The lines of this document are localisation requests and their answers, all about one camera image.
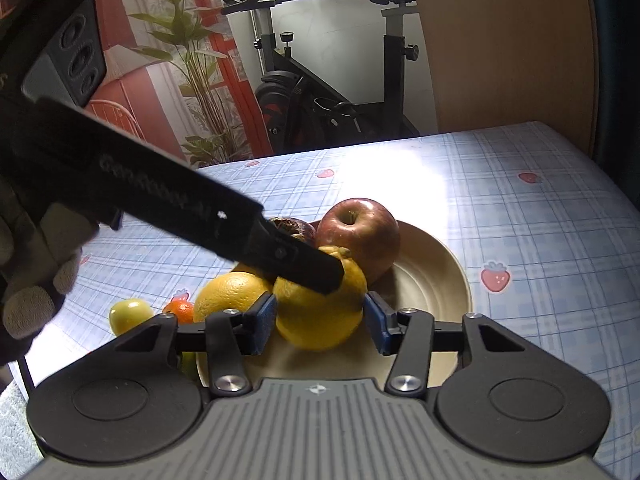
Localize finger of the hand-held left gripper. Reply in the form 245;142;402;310
245;215;346;293

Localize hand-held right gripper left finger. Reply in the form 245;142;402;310
111;294;277;397

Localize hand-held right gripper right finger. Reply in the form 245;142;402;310
363;292;532;395

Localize dark purple mangosteen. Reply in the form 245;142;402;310
265;216;318;247

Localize yellow lemon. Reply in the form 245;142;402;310
193;271;274;323
272;245;368;352

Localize red apple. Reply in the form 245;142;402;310
316;198;402;286

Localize beige fruit bowl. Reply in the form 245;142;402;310
196;220;473;390

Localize small tangerine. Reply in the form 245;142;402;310
162;297;196;325

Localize small green fruit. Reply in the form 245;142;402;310
109;298;155;337

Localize person's left hand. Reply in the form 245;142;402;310
0;175;101;366

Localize black exercise bike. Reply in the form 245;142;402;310
220;0;421;157

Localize blue plaid tablecloth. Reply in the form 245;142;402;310
20;121;640;480

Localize wooden cabinet panel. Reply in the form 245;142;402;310
405;0;601;161

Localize dark teal curtain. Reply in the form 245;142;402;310
585;0;640;196

